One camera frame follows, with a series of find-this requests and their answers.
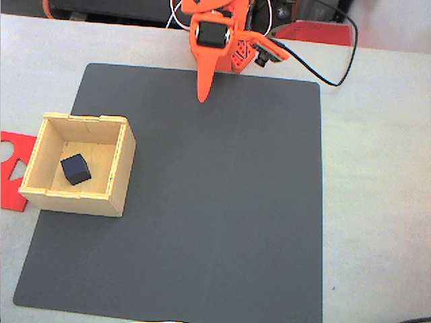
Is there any dark grey mat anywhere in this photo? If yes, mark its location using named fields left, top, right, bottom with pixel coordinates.
left=12, top=63, right=324, bottom=323

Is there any dark blue cube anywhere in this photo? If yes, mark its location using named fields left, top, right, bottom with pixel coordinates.
left=60, top=153, right=93, bottom=186

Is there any red flat object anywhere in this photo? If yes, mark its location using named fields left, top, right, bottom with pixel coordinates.
left=274, top=20, right=354, bottom=47

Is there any black background equipment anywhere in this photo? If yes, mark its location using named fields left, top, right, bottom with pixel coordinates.
left=43, top=0, right=189, bottom=28

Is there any black camera cable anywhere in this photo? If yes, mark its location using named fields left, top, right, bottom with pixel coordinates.
left=269, top=0, right=360, bottom=88

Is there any orange bracket with black camera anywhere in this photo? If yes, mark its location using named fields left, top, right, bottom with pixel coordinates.
left=235, top=30, right=291, bottom=67

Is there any red shape stencil sheet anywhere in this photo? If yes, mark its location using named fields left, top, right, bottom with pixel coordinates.
left=0, top=131, right=38, bottom=213

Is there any open wooden box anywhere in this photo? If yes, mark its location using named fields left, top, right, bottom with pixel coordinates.
left=18, top=112, right=137, bottom=219

